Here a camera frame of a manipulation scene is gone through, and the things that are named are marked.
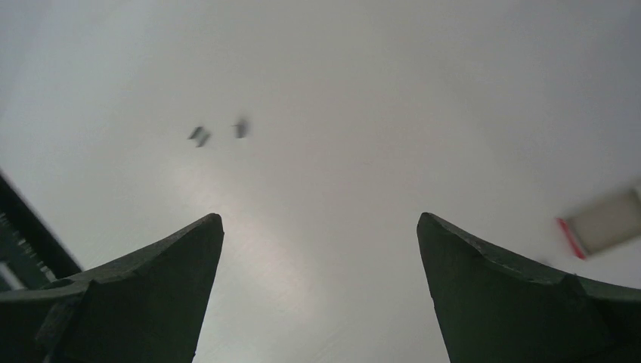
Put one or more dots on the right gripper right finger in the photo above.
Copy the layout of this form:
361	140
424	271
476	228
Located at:
494	305

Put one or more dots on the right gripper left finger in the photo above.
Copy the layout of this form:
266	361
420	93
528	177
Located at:
146	306

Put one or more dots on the closed red staple box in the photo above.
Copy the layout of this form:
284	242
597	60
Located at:
603	223

